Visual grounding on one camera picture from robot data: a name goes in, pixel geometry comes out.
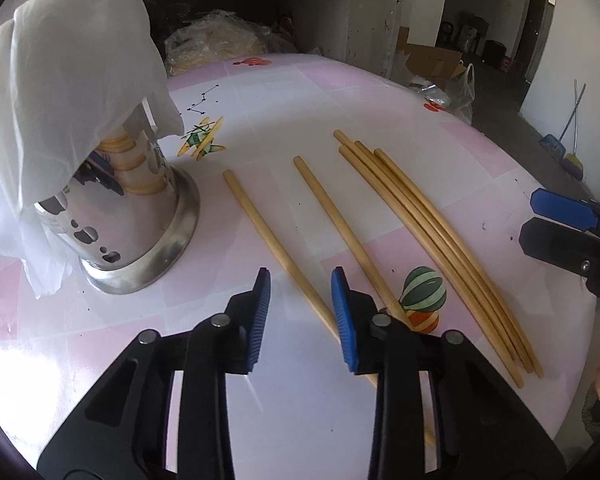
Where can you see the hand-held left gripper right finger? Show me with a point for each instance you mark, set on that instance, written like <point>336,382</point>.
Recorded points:
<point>345,325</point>

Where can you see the cardboard box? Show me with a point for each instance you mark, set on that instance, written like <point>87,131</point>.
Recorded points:
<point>430,62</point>

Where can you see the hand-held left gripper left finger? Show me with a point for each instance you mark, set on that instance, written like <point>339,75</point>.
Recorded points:
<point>260,320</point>

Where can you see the translucent plastic bag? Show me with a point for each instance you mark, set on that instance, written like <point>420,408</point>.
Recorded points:
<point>464,92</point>

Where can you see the clear bag of yellow goods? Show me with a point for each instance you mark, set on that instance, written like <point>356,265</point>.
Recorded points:
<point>220,40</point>

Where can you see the broom head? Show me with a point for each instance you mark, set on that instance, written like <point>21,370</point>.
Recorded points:
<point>575,165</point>

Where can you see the white plastic bag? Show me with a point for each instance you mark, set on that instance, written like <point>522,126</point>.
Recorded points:
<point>70,60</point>

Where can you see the bundle of wooden chopsticks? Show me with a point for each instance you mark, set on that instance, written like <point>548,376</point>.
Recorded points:
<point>341,136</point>

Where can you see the dark brown door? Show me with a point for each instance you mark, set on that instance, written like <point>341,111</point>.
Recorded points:
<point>532,30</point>

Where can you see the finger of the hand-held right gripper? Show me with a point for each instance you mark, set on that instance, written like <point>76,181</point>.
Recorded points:
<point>560,247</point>
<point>560,207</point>

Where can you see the concrete pillar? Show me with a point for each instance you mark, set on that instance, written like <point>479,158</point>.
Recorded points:
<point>370,10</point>

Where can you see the wooden chopstick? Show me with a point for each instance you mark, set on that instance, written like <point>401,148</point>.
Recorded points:
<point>340,225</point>
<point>352,162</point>
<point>366,152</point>
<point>270,240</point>
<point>387,161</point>

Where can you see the blue dustpan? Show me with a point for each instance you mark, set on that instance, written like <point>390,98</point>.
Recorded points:
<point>552,144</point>

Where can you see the stainless steel utensil holder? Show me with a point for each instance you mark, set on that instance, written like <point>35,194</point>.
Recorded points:
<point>145,220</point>

